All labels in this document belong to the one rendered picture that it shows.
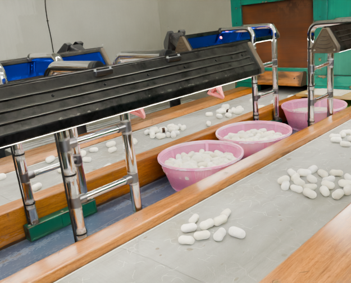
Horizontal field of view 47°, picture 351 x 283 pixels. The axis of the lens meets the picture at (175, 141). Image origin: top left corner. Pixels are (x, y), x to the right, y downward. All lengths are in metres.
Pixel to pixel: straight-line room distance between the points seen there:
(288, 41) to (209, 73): 1.45
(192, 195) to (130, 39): 3.13
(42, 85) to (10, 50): 2.90
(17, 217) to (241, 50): 0.67
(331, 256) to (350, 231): 0.10
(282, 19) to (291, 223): 1.48
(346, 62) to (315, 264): 1.45
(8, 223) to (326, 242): 0.73
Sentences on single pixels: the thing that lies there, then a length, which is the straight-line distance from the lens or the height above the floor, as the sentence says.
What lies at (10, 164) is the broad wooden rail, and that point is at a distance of 1.46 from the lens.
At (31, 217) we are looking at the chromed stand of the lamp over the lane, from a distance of 1.07.
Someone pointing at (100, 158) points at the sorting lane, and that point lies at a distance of 1.41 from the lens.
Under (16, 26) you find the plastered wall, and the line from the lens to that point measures 3.50.
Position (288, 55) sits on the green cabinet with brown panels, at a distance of 2.20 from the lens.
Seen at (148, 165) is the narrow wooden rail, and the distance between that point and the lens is 1.28.
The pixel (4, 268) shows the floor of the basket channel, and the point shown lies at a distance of 1.02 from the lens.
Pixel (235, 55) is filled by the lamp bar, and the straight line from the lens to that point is 0.85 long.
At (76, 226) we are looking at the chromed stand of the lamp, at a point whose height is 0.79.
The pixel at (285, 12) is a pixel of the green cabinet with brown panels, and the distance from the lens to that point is 2.19.
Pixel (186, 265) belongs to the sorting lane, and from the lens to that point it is 0.76.
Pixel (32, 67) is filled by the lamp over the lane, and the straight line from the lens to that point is 1.18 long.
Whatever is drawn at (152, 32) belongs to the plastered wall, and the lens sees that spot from 4.15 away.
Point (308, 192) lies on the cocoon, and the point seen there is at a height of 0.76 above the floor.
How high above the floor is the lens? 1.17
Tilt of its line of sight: 17 degrees down
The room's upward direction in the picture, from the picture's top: 6 degrees counter-clockwise
